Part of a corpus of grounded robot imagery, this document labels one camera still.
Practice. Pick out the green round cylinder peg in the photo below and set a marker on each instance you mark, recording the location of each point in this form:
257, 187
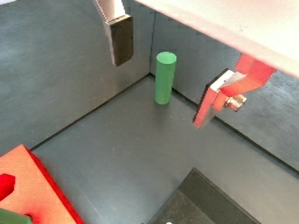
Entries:
165, 63

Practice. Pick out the black curved holder bracket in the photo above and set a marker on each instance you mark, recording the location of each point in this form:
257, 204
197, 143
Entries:
199, 203

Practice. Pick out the gripper right finger with red mount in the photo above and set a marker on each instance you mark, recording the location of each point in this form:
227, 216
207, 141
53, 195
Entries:
224, 92

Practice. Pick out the red peg board block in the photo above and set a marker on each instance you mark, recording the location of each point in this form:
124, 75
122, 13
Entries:
36, 195

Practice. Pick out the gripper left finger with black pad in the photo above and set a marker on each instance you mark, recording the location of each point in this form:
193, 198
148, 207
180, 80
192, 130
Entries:
118, 29

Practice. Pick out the green house-shaped peg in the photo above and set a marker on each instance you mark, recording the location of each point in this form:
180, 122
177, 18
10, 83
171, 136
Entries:
13, 218

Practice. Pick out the red star-shaped peg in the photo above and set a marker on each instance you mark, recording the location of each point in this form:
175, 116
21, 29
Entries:
6, 185

